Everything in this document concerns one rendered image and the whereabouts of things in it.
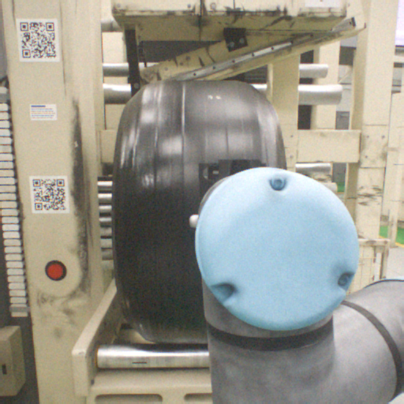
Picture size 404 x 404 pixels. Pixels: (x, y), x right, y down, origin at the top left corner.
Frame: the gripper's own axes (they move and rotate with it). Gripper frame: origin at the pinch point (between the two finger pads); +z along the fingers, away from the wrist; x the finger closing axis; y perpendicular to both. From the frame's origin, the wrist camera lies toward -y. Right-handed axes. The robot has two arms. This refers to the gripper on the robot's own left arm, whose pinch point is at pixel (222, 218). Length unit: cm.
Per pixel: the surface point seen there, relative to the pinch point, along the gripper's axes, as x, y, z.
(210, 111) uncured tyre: 1.4, 16.6, 7.7
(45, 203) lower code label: 33.8, 0.9, 20.2
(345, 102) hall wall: -434, 236, 979
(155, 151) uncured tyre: 10.0, 9.8, 3.5
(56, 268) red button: 32.5, -12.6, 21.5
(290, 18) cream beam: -21, 48, 43
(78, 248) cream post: 27.8, -8.4, 21.4
